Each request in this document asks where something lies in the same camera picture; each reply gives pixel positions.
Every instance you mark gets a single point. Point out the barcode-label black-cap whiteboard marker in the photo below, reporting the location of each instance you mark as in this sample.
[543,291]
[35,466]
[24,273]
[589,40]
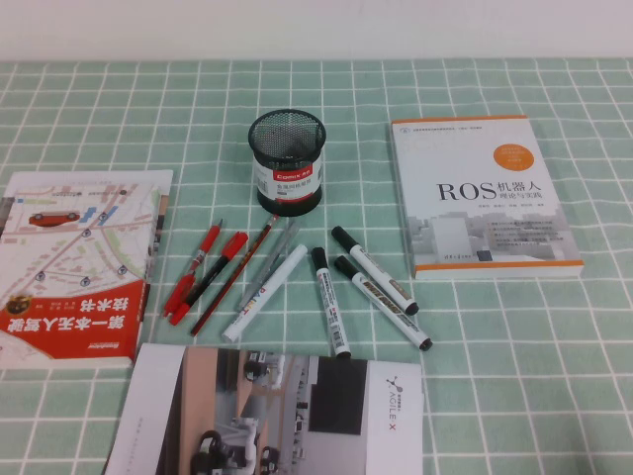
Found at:
[331,307]

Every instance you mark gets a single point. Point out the red ballpoint pen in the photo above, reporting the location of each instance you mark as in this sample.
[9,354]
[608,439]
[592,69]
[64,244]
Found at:
[207,242]

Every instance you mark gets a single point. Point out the black mesh pen holder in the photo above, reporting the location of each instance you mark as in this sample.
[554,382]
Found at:
[287,198]

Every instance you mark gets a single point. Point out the short gold-label black-cap marker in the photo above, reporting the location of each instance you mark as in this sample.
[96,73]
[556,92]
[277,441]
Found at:
[376,271]

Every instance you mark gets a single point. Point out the long gold-label black-cap marker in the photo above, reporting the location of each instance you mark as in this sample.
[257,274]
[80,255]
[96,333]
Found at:
[386,305]

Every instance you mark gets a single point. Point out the black pen with red cap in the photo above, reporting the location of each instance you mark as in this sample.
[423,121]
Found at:
[212,277]

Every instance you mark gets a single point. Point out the grey translucent pen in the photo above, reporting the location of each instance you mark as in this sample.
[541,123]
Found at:
[277,252]

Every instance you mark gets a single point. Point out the red map-cover car book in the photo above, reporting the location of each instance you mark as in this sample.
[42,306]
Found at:
[74,247]

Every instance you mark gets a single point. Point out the red and black pencil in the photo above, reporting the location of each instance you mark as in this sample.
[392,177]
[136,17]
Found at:
[232,277]

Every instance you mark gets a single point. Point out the green checked tablecloth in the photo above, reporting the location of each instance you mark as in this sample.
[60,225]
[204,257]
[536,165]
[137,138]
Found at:
[494,346]

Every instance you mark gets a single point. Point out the white paint marker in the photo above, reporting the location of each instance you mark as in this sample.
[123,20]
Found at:
[267,292]

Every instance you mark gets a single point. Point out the white ROS robotics book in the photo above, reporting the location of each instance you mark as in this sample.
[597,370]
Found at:
[470,222]

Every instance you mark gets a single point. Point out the AgileX brochure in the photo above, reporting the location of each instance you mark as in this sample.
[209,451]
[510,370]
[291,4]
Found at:
[247,420]

